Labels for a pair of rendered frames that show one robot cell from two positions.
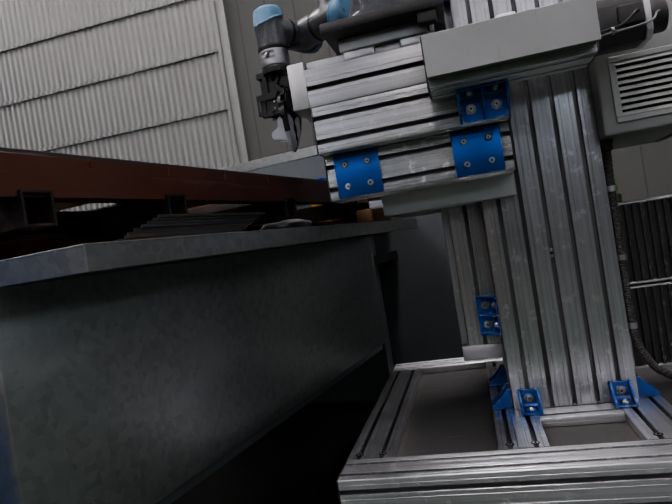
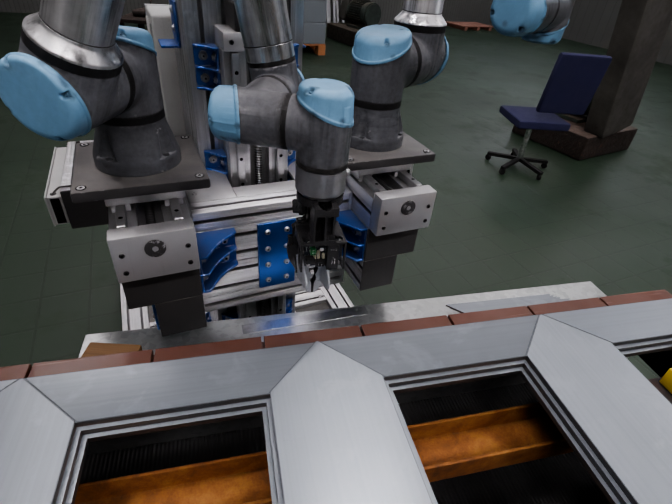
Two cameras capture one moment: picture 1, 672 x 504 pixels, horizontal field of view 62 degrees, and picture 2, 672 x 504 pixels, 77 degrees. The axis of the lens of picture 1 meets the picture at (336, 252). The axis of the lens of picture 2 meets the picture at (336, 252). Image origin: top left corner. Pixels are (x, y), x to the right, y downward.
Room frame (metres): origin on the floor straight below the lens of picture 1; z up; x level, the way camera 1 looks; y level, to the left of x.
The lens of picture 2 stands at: (1.77, 0.53, 1.40)
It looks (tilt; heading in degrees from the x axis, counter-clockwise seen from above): 36 degrees down; 230
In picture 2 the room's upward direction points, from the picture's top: 5 degrees clockwise
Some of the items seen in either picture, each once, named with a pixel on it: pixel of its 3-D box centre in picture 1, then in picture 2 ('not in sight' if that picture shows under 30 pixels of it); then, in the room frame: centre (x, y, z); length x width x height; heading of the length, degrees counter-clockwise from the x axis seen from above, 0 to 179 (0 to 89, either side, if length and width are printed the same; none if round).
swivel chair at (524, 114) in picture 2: not in sight; (536, 113); (-1.55, -1.14, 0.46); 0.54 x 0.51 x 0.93; 76
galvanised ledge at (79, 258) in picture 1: (293, 238); (385, 338); (1.22, 0.09, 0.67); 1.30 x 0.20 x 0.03; 156
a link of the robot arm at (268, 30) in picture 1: (270, 31); (322, 125); (1.43, 0.07, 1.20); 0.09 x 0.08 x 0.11; 134
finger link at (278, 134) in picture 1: (282, 134); (323, 277); (1.41, 0.09, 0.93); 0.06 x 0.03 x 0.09; 66
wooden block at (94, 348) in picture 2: (373, 216); (112, 363); (1.75, -0.13, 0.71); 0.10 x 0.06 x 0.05; 143
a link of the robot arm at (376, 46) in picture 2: not in sight; (381, 62); (1.10, -0.17, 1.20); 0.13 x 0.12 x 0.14; 12
